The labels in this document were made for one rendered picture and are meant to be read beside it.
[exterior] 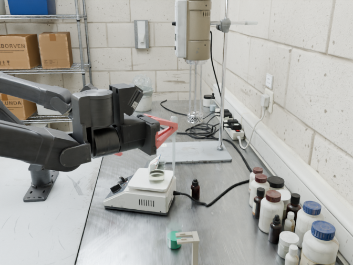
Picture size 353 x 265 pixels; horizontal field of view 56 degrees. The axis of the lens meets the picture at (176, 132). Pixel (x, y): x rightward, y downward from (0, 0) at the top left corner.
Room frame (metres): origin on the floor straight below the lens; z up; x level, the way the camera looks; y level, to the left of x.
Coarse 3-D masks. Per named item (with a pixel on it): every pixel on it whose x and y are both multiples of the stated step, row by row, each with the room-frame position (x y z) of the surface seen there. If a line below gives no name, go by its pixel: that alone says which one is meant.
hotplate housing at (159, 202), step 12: (120, 192) 0.86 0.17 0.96; (132, 192) 0.85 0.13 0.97; (144, 192) 0.84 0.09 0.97; (156, 192) 0.84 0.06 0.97; (168, 192) 0.85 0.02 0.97; (180, 192) 0.90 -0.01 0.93; (108, 204) 0.86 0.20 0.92; (120, 204) 0.85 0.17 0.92; (132, 204) 0.84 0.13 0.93; (144, 204) 0.84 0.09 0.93; (156, 204) 0.83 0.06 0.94; (168, 204) 0.84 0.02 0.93
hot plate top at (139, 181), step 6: (144, 168) 0.96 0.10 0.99; (138, 174) 0.92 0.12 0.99; (144, 174) 0.92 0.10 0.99; (168, 174) 0.92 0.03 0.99; (132, 180) 0.88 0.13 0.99; (138, 180) 0.88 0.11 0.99; (144, 180) 0.88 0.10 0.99; (168, 180) 0.88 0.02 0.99; (132, 186) 0.85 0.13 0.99; (138, 186) 0.85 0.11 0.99; (144, 186) 0.85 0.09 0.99; (150, 186) 0.85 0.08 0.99; (156, 186) 0.85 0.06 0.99; (162, 186) 0.85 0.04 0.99; (168, 186) 0.85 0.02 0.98
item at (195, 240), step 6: (180, 234) 0.58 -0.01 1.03; (186, 234) 0.58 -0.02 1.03; (192, 234) 0.58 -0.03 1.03; (180, 240) 0.56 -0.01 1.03; (186, 240) 0.56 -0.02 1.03; (192, 240) 0.56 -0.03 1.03; (198, 240) 0.56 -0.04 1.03; (192, 246) 0.57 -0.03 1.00; (198, 246) 0.57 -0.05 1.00; (192, 252) 0.57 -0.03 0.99; (192, 258) 0.57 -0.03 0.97; (192, 264) 0.57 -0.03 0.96
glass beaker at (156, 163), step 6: (150, 156) 0.89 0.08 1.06; (156, 156) 0.90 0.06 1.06; (162, 156) 0.89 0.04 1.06; (150, 162) 0.89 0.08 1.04; (156, 162) 0.90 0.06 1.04; (162, 162) 0.89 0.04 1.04; (150, 168) 0.86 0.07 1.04; (156, 168) 0.85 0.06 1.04; (162, 168) 0.86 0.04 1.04; (150, 174) 0.86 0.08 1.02; (156, 174) 0.85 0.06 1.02; (162, 174) 0.86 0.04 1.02; (150, 180) 0.86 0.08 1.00; (156, 180) 0.85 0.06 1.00; (162, 180) 0.86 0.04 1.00
